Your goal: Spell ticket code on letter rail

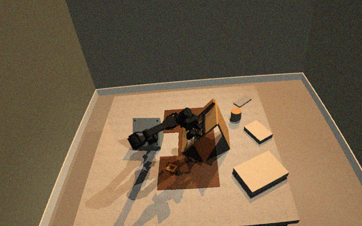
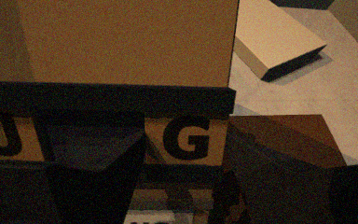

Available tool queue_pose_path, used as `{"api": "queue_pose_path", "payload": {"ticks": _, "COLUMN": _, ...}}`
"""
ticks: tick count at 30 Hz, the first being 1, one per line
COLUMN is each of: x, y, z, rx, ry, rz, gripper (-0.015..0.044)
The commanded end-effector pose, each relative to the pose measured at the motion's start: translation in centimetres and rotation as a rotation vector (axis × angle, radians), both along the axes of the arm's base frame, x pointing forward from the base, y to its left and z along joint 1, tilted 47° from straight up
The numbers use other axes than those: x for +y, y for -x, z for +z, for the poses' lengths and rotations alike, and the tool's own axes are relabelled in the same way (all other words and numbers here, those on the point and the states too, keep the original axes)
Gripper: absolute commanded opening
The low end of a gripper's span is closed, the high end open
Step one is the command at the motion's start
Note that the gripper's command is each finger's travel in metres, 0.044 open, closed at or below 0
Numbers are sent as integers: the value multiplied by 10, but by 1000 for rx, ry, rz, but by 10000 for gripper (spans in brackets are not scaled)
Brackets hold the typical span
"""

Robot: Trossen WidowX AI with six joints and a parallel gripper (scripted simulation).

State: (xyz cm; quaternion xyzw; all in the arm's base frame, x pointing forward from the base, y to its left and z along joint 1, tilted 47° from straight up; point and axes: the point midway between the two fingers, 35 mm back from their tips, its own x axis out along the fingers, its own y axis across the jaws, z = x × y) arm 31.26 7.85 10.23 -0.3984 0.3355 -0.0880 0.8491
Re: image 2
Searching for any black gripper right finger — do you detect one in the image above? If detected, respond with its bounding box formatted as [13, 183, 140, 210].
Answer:
[225, 132, 358, 224]

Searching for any tan letter tile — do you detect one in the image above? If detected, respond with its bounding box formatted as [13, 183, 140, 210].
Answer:
[0, 108, 50, 161]
[145, 112, 230, 166]

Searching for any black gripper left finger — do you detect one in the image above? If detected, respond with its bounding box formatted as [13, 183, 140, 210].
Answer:
[0, 131, 146, 224]

